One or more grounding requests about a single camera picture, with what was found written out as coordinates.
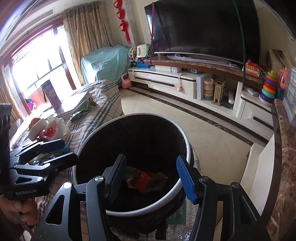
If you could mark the red apple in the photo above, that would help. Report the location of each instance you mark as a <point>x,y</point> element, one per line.
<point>33,122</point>

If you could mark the left beige curtain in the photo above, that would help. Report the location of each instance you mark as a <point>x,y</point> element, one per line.
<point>7,96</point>

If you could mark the teal covered furniture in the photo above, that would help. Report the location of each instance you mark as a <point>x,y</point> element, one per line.
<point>106,63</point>

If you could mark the white tv cabinet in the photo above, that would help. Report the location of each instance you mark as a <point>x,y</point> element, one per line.
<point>197,90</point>

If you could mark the beige curtain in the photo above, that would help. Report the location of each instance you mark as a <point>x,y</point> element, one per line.
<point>85,31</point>
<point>7,96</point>

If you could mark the person left hand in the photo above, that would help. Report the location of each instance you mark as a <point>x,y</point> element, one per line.
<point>28,208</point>

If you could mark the rainbow stacking ring toy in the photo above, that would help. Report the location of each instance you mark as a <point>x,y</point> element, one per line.
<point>268,90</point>

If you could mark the red snack wrapper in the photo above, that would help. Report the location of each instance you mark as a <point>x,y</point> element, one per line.
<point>144,181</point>

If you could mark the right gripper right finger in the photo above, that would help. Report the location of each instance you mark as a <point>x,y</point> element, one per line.
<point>241,220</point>

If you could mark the pink kettlebell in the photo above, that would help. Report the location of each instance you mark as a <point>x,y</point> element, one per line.
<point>125,81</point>

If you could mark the toy phone cash register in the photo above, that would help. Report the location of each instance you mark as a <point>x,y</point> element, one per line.
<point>137,55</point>

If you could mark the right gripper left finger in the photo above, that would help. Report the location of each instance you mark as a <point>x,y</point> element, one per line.
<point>62,219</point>

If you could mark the purple gift bag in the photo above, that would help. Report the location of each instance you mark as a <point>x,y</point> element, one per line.
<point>51,95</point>

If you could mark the plaid blanket cover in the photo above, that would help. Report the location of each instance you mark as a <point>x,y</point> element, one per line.
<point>106,95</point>

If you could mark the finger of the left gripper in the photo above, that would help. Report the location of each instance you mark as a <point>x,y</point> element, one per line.
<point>23,155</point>
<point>54,165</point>

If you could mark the black round trash bin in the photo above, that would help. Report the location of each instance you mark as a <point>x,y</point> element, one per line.
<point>151,143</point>

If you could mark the black flat screen television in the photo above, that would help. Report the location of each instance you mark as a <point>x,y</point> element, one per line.
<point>228,30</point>

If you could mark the green snack bag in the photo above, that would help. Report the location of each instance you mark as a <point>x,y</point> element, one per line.
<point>83,109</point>

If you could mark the red lantern string decoration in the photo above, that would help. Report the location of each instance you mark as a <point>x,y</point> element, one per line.
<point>121,16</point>

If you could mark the children picture book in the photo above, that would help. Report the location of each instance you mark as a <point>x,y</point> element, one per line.
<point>69,105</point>

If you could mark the white red plastic bag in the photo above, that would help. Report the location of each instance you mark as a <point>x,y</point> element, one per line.
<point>56,128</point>

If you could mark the right beige curtain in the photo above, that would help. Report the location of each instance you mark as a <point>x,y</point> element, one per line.
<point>85,31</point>

